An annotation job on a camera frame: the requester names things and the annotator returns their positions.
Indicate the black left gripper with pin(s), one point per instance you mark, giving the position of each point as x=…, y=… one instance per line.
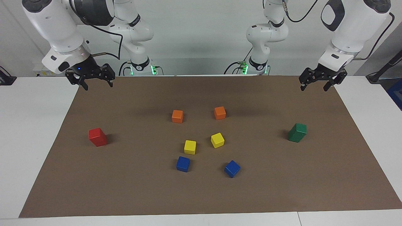
x=327, y=70

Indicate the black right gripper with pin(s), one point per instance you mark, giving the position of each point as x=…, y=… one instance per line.
x=86, y=69

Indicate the green wooden cube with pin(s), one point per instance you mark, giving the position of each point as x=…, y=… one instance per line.
x=295, y=138
x=299, y=128

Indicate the red wooden cube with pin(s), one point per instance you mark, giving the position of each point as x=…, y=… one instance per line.
x=100, y=142
x=96, y=133

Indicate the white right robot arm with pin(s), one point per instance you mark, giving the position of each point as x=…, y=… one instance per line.
x=50, y=25

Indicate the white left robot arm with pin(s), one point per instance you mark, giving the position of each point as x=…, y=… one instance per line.
x=348, y=28

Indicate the black stand with pole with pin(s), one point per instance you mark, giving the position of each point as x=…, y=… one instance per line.
x=373, y=77

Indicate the blue crate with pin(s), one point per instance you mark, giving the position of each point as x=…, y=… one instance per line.
x=397, y=94

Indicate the black stand foot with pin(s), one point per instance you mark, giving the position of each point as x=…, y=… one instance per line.
x=6, y=80

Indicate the orange wooden cube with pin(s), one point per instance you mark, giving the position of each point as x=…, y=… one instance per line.
x=177, y=116
x=220, y=113

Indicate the brown table mat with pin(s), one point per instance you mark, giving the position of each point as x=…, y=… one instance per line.
x=282, y=188

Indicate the yellow wooden cube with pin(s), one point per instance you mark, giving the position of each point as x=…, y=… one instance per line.
x=217, y=140
x=190, y=147

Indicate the blue wooden cube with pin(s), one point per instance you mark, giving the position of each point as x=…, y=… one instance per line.
x=183, y=164
x=232, y=168

